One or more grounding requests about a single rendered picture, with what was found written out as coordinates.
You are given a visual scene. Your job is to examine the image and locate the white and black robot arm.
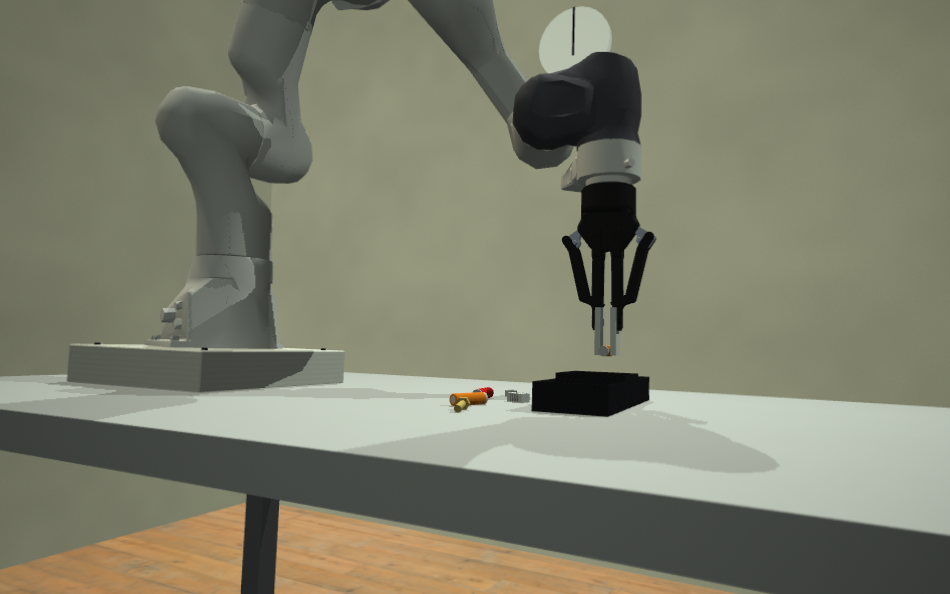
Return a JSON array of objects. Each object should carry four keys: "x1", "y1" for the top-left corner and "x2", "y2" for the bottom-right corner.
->
[{"x1": 144, "y1": 0, "x2": 642, "y2": 349}]

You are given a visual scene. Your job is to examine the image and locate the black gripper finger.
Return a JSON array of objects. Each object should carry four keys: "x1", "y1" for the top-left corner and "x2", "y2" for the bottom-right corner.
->
[
  {"x1": 610, "y1": 224, "x2": 656, "y2": 356},
  {"x1": 562, "y1": 225, "x2": 606, "y2": 355}
]

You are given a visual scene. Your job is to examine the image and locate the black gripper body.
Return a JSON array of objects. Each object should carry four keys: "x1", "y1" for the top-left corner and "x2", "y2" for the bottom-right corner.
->
[{"x1": 577, "y1": 182, "x2": 640, "y2": 253}]

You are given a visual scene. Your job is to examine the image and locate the black open-top bin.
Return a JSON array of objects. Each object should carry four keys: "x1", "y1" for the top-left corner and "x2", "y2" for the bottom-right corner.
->
[{"x1": 531, "y1": 371, "x2": 649, "y2": 417}]

